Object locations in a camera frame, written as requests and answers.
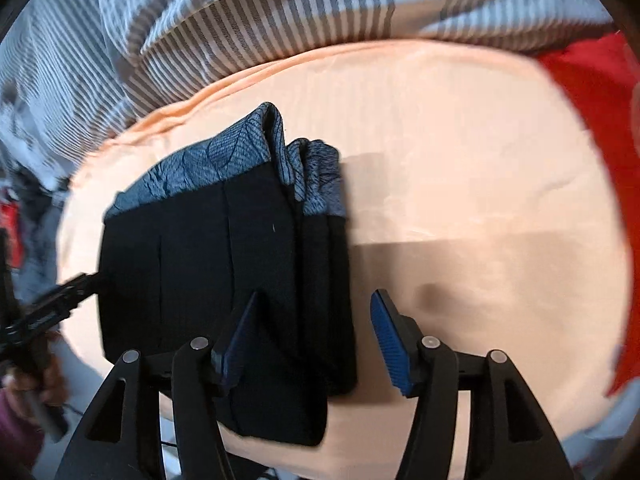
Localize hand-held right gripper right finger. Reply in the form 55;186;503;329
369;289;569;480

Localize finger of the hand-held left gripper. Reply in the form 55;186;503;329
25;272;106;331

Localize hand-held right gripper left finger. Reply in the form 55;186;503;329
54;290;274;480

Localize black pants with blue waistband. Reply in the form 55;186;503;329
97;101;358;447

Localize person's left forearm maroon sleeve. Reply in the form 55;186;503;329
0;390;47;471

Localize person's left hand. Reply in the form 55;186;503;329
2;345;69;416

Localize small red object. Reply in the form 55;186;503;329
0;200;24;271

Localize peach bed sheet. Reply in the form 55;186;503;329
55;37;633;480

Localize red cloth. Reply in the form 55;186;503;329
535;32;640;401

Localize grey white striped blanket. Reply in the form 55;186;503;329
0;0;621;196

